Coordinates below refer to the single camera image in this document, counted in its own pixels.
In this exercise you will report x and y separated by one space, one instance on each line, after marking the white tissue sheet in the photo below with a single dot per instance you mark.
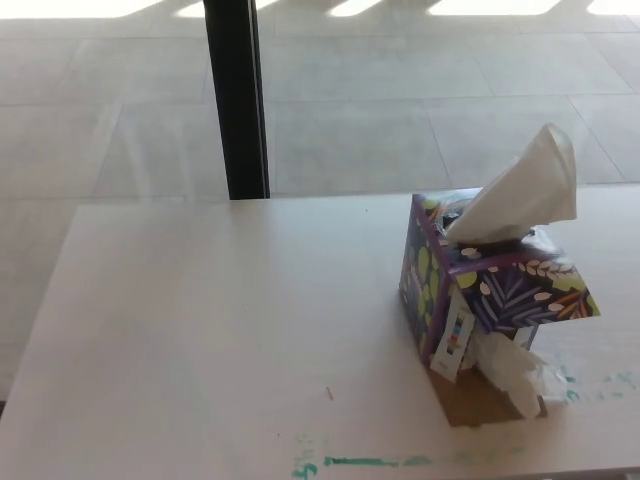
520 195

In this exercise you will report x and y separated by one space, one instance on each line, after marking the purple leaf-print tissue box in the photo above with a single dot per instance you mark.
505 295

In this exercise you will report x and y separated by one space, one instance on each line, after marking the crumpled white tissues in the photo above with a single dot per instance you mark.
515 372

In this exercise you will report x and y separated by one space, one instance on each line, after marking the black window frame post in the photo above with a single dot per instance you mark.
239 100

